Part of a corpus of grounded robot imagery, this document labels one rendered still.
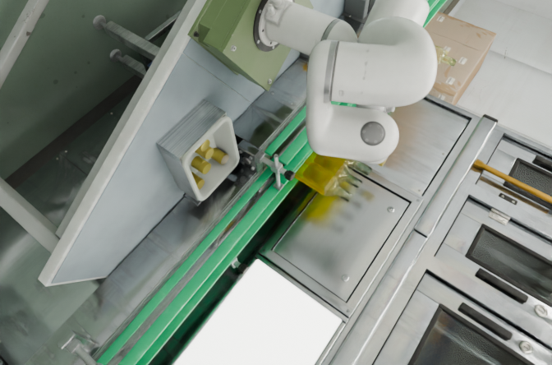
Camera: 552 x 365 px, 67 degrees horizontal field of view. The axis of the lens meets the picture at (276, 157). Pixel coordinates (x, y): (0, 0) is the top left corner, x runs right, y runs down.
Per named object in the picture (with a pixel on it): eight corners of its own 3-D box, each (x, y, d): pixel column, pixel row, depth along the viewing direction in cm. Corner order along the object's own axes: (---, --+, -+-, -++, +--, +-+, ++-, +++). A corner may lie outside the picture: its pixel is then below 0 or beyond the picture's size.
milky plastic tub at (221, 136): (178, 189, 120) (201, 205, 116) (156, 143, 101) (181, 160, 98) (218, 148, 127) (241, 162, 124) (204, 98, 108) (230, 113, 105)
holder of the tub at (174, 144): (182, 196, 124) (201, 210, 121) (155, 142, 101) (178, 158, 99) (220, 157, 131) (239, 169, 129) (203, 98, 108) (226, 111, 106)
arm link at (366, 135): (401, 76, 75) (318, 66, 78) (423, 40, 54) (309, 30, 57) (388, 165, 75) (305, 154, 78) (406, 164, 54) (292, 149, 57)
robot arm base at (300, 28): (245, 19, 89) (305, 43, 83) (275, -31, 90) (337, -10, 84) (269, 54, 103) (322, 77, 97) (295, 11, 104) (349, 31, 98)
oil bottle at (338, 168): (287, 155, 141) (341, 187, 133) (286, 145, 136) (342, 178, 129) (296, 144, 143) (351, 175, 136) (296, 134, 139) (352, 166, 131)
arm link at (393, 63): (345, 16, 69) (342, -5, 55) (431, 24, 66) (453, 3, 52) (333, 100, 71) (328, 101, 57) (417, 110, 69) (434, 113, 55)
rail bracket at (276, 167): (257, 178, 129) (290, 199, 124) (251, 146, 115) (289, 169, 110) (263, 171, 130) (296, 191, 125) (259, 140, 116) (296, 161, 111)
